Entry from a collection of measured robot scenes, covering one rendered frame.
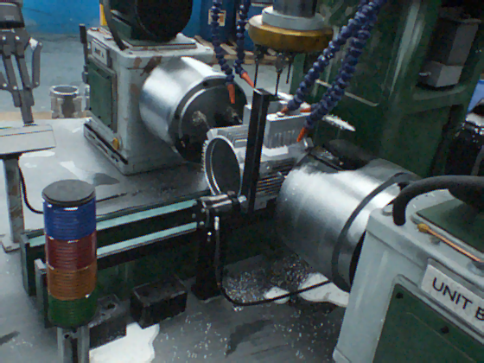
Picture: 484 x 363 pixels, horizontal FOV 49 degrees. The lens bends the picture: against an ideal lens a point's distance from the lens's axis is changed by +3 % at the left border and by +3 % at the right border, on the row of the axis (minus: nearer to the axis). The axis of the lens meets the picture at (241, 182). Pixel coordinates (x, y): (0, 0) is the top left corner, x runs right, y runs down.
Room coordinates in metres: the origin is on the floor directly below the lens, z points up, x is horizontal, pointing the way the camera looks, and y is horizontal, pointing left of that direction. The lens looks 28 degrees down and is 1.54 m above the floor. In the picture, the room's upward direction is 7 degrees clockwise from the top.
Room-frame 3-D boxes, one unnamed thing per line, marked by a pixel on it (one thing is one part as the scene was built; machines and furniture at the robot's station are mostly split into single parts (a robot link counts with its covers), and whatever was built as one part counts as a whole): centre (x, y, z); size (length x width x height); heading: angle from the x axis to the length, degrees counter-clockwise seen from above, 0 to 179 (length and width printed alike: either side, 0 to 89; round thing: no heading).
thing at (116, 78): (1.57, 0.34, 0.99); 0.35 x 0.31 x 0.37; 39
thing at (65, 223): (0.54, 0.20, 1.19); 0.06 x 0.06 x 0.04
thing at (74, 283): (0.54, 0.20, 1.10); 0.06 x 0.06 x 0.04
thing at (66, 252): (0.54, 0.20, 1.14); 0.06 x 0.06 x 0.04
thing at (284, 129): (1.13, -0.06, 1.11); 0.12 x 0.11 x 0.07; 128
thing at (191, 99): (1.38, 0.19, 1.04); 0.37 x 0.25 x 0.25; 39
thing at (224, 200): (0.96, -0.12, 0.92); 0.45 x 0.13 x 0.24; 129
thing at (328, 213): (0.85, -0.24, 1.04); 0.41 x 0.25 x 0.25; 39
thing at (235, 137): (1.11, -0.03, 1.01); 0.20 x 0.19 x 0.19; 128
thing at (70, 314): (0.54, 0.20, 1.05); 0.06 x 0.06 x 0.04
